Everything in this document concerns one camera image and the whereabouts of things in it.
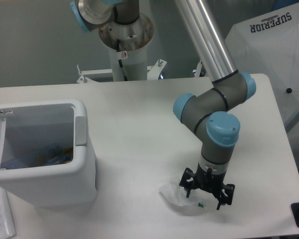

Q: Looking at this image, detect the white paper notepad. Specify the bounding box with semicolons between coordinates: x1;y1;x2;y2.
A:
0;187;16;239

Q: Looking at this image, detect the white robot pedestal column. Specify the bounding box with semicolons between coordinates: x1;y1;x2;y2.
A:
99;13;154;82

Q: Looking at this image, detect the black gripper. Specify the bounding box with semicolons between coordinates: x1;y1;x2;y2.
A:
179;164;235;210

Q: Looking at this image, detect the white metal base bracket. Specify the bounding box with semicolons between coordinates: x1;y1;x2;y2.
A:
76;59;208;84

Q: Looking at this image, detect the crushed clear plastic bottle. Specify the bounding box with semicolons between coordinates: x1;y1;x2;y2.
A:
0;144;74;170

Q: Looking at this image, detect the white plastic trash can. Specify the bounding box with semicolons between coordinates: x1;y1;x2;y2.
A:
0;100;97;207

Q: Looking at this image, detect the white Superior umbrella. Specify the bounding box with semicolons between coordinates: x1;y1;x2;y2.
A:
225;2;299;131

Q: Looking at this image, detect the white plastic wrapper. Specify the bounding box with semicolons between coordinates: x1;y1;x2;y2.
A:
159;181;205;208

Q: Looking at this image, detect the black cable on pedestal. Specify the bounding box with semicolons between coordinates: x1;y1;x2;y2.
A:
116;38;128;81

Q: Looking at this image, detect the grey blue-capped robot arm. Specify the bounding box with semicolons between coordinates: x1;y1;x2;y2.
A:
70;0;256;206

